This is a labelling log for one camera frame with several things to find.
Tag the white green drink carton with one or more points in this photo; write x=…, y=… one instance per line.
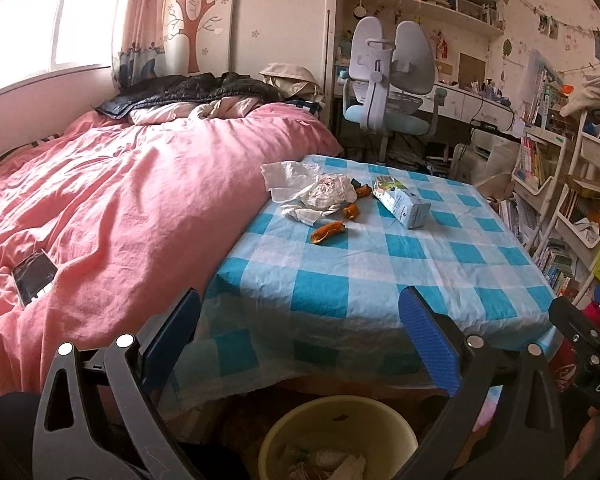
x=402, y=205

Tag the person's right hand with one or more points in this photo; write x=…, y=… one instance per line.
x=592, y=437

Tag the white wrapper red print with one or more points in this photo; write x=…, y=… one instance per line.
x=330, y=191

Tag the blue plaid pillow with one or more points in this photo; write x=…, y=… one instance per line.
x=307, y=105

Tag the white desk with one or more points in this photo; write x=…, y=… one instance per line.
x=480, y=105

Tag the small orange peel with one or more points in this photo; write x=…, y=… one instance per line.
x=351, y=211
x=362, y=191

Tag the pink duvet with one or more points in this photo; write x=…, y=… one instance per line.
x=130, y=200

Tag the beige pillow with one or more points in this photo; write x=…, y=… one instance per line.
x=290, y=77

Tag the hanging photo garland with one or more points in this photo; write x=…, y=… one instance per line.
x=555, y=22

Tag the white printer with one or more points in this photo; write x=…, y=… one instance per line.
x=490, y=142

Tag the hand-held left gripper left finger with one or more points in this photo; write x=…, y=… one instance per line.
x=170, y=340

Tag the white book cart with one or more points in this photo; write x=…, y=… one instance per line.
x=565, y=170

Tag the grey blue desk chair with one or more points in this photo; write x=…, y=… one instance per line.
x=410, y=65

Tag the beige cloth bag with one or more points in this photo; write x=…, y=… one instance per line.
x=592, y=92

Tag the black puffer jacket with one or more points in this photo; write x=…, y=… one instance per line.
x=190, y=87

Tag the beige quilt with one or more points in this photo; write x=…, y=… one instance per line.
x=155, y=112

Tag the long orange peel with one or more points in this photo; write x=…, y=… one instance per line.
x=327, y=231

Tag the white wardrobe with tree decal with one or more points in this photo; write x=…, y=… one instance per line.
x=260, y=15

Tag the yellow trash bin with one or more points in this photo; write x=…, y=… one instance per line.
x=280, y=440

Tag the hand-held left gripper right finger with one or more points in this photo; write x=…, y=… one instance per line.
x=430, y=340

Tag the white paper bag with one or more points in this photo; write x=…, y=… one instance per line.
x=500, y=172

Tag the window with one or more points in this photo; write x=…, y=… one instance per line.
x=45, y=15

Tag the red printed bag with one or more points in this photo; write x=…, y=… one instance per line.
x=565, y=367

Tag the pink printed curtain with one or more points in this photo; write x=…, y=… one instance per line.
x=145, y=20

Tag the white crumpled tissue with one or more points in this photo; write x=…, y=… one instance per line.
x=305, y=215
x=287, y=177

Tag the blue checkered tablecloth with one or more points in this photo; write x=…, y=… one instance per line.
x=430, y=265

